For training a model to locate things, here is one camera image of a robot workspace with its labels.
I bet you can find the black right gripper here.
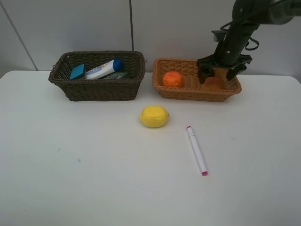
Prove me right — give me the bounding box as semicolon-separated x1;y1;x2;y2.
197;22;252;84

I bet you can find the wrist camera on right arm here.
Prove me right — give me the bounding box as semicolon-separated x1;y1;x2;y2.
212;30;228;42

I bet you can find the white tube blue cap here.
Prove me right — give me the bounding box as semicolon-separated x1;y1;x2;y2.
85;58;123;80

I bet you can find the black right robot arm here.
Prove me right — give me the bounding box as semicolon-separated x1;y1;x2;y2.
197;0;301;83

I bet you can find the dark green pump bottle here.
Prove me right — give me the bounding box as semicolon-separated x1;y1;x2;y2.
102;72;129;80

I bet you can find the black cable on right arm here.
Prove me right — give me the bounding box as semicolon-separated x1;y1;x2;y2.
220;0;283;51

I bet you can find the white pink-capped marker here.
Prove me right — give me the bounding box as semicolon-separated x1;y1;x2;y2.
186;126;208;176

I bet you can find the yellow lemon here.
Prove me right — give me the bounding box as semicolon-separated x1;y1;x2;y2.
139;105;169;128

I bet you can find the black felt whiteboard eraser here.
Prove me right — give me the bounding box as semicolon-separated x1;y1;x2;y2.
69;64;87;80

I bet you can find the orange tangerine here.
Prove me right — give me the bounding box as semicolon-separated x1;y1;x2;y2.
162;72;183;88

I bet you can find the dark brown wicker basket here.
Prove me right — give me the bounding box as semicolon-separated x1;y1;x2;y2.
48;50;145;101

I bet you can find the orange wicker basket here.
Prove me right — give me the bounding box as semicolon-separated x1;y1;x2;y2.
152;58;242;102

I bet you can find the orange-red peach half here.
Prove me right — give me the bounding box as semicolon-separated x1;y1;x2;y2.
202;77;223;90

